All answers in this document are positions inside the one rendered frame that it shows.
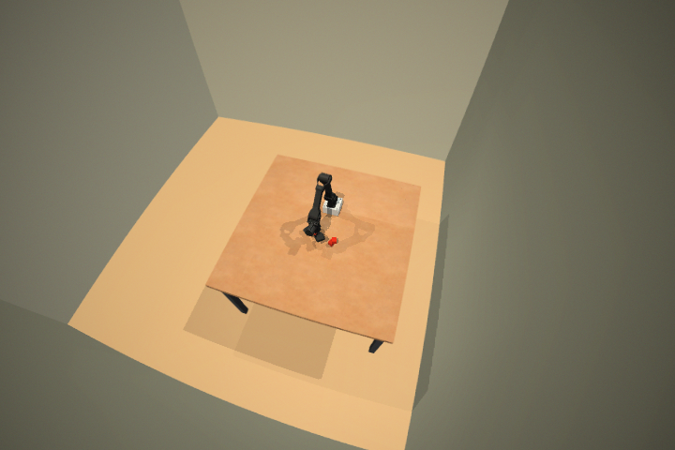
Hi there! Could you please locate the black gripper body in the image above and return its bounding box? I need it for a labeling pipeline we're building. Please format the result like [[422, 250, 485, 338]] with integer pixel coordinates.
[[315, 224, 325, 242]]

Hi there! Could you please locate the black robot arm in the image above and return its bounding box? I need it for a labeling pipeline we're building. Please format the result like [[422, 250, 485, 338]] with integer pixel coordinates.
[[303, 172, 338, 236]]

